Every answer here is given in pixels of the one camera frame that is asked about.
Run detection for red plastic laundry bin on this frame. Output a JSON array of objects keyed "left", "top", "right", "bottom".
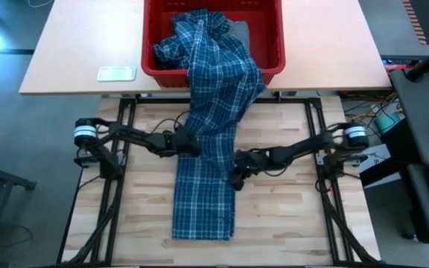
[{"left": 141, "top": 0, "right": 286, "bottom": 89}]

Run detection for light wood side table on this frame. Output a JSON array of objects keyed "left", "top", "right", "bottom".
[{"left": 19, "top": 0, "right": 393, "bottom": 96}]

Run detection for white rectangular pad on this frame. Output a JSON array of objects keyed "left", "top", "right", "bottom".
[{"left": 96, "top": 66, "right": 138, "bottom": 83}]

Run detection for black aluminium table frame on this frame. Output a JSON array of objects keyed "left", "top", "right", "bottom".
[{"left": 56, "top": 95, "right": 381, "bottom": 268}]

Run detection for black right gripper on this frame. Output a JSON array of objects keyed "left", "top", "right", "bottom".
[{"left": 229, "top": 148, "right": 277, "bottom": 191}]

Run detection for grey garment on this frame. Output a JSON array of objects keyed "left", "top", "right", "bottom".
[{"left": 227, "top": 20, "right": 251, "bottom": 51}]

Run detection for red electronic device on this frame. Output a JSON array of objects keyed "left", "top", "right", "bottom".
[{"left": 381, "top": 55, "right": 422, "bottom": 74}]

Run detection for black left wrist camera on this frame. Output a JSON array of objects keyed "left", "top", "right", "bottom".
[{"left": 174, "top": 125, "right": 203, "bottom": 156}]

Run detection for black operator desk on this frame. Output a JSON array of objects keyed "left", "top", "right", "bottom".
[{"left": 389, "top": 68, "right": 429, "bottom": 258}]

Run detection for blue plaid pajama pants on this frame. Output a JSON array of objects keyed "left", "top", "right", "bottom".
[{"left": 153, "top": 9, "right": 267, "bottom": 241}]

